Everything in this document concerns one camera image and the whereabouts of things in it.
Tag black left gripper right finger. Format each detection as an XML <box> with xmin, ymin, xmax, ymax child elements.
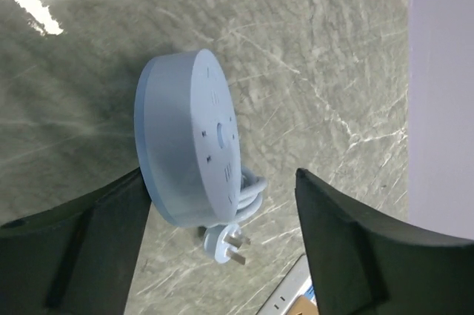
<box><xmin>295</xmin><ymin>168</ymin><xmax>473</xmax><ymax>314</ymax></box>

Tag white power strip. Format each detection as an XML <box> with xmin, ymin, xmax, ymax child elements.
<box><xmin>257</xmin><ymin>254</ymin><xmax>316</xmax><ymax>315</ymax></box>

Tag tan cube plug adapter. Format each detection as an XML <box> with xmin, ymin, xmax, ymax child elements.
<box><xmin>286</xmin><ymin>295</ymin><xmax>319</xmax><ymax>315</ymax></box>

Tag light blue round socket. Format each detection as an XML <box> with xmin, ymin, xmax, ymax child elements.
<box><xmin>133</xmin><ymin>49</ymin><xmax>241</xmax><ymax>228</ymax></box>

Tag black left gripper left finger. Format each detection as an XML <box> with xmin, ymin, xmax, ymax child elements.
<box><xmin>1</xmin><ymin>169</ymin><xmax>150</xmax><ymax>314</ymax></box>

